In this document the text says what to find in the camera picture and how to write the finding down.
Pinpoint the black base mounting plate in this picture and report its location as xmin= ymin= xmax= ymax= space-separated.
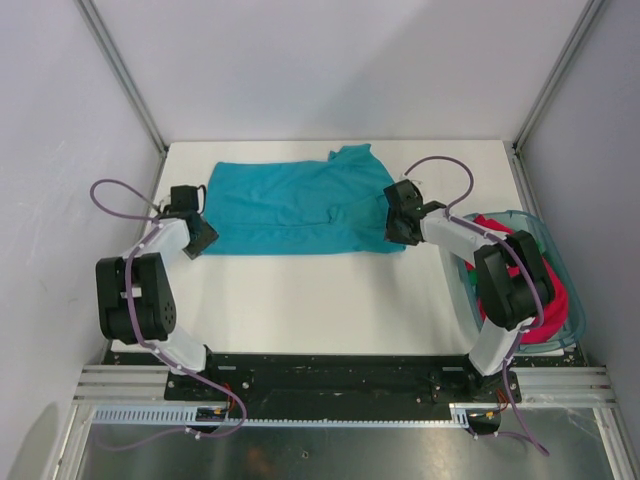
xmin=164 ymin=354 xmax=522 ymax=422

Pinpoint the aluminium corner post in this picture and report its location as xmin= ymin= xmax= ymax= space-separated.
xmin=74 ymin=0 xmax=168 ymax=158
xmin=512 ymin=0 xmax=609 ymax=151

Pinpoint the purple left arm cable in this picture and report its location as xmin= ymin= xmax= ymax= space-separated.
xmin=89 ymin=178 xmax=249 ymax=451

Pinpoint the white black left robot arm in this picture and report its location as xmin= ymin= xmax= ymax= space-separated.
xmin=95 ymin=185 xmax=221 ymax=400

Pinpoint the teal t-shirt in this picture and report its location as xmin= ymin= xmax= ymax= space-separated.
xmin=204 ymin=144 xmax=405 ymax=256

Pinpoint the left aluminium corner post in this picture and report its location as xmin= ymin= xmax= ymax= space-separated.
xmin=74 ymin=0 xmax=168 ymax=158

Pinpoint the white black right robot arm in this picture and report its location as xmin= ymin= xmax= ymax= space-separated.
xmin=384 ymin=180 xmax=555 ymax=401

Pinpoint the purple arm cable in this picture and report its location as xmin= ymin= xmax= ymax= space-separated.
xmin=402 ymin=155 xmax=551 ymax=457
xmin=89 ymin=178 xmax=249 ymax=451

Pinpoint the clear blue plastic bin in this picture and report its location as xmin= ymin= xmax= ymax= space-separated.
xmin=447 ymin=210 xmax=586 ymax=355

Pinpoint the aluminium frame rail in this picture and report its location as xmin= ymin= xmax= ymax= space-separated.
xmin=73 ymin=365 xmax=169 ymax=405

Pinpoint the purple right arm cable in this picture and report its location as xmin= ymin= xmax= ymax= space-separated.
xmin=402 ymin=155 xmax=551 ymax=457

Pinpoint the white slotted cable duct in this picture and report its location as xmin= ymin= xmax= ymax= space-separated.
xmin=89 ymin=402 xmax=509 ymax=431

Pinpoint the magenta red t-shirt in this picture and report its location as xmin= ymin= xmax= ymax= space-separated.
xmin=466 ymin=210 xmax=574 ymax=353

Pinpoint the right aluminium corner post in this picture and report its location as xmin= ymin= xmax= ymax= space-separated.
xmin=512 ymin=0 xmax=609 ymax=151

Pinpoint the green t-shirt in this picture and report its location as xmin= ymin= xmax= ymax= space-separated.
xmin=468 ymin=269 xmax=478 ymax=288

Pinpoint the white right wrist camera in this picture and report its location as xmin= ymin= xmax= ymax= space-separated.
xmin=399 ymin=174 xmax=424 ymax=186

